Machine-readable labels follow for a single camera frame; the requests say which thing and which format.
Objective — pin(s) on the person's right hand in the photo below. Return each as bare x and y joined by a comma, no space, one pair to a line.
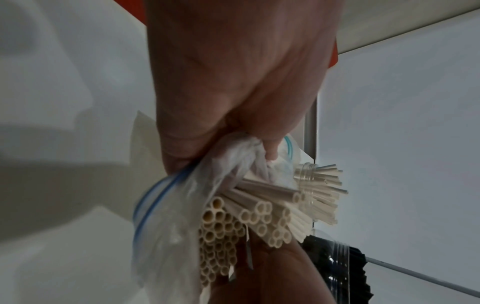
277,276

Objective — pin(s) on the person's left hand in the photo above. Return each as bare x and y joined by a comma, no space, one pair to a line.
240,65

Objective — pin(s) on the clear glass jar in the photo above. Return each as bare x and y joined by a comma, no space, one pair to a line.
337,267
305,175

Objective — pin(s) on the small bunch of black straws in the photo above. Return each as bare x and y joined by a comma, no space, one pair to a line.
360,276

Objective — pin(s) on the clear blue-zip bag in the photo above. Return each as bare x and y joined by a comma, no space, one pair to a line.
168,222

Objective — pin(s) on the red sofa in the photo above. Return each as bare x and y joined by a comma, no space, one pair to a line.
131,10

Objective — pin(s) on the grey wall divider strip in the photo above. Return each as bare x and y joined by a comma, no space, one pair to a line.
423,276

